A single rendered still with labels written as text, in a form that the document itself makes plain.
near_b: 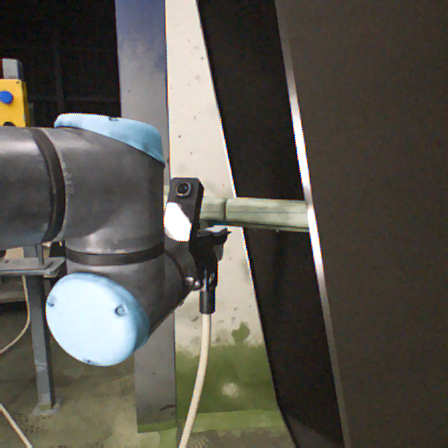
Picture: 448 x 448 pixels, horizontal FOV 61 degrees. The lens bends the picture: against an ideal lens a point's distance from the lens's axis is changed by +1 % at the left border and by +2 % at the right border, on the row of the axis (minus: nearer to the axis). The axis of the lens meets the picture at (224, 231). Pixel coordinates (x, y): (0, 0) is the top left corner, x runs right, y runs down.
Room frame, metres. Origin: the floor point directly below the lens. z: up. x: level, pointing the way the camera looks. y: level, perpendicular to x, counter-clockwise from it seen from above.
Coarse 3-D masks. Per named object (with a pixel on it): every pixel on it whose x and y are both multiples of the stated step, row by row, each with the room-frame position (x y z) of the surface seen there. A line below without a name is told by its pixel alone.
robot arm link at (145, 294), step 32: (160, 256) 0.34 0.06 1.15; (64, 288) 0.30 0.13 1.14; (96, 288) 0.29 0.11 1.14; (128, 288) 0.31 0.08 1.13; (160, 288) 0.34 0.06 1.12; (64, 320) 0.31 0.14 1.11; (96, 320) 0.30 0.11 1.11; (128, 320) 0.29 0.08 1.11; (160, 320) 0.34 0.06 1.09; (96, 352) 0.30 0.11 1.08; (128, 352) 0.30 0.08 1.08
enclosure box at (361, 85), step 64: (256, 0) 1.05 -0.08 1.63; (320, 0) 0.45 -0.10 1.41; (384, 0) 0.46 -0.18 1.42; (256, 64) 1.05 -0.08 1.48; (320, 64) 0.45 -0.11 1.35; (384, 64) 0.46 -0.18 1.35; (256, 128) 1.05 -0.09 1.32; (320, 128) 0.45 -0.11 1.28; (384, 128) 0.46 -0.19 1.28; (256, 192) 1.05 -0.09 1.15; (320, 192) 0.45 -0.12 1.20; (384, 192) 0.46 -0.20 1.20; (256, 256) 1.05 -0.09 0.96; (320, 256) 0.45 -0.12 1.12; (384, 256) 0.46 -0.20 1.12; (320, 320) 1.09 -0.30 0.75; (384, 320) 0.47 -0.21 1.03; (320, 384) 1.09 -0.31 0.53; (384, 384) 0.47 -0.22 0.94
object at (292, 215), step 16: (208, 208) 0.62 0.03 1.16; (224, 208) 0.62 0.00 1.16; (240, 208) 0.61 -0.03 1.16; (256, 208) 0.60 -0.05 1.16; (272, 208) 0.59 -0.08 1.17; (288, 208) 0.58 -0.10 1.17; (304, 208) 0.58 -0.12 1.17; (208, 224) 0.63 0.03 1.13; (240, 224) 0.61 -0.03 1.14; (256, 224) 0.60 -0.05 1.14; (272, 224) 0.59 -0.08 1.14; (288, 224) 0.59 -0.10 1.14; (304, 224) 0.58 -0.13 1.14; (208, 304) 0.63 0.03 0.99
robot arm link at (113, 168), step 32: (64, 128) 0.31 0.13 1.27; (96, 128) 0.30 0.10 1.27; (128, 128) 0.31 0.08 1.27; (64, 160) 0.27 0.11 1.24; (96, 160) 0.29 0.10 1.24; (128, 160) 0.31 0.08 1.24; (160, 160) 0.34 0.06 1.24; (96, 192) 0.29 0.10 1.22; (128, 192) 0.31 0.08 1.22; (160, 192) 0.34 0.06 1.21; (64, 224) 0.27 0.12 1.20; (96, 224) 0.30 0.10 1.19; (128, 224) 0.31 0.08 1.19; (160, 224) 0.34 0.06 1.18; (96, 256) 0.31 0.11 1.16; (128, 256) 0.31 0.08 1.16
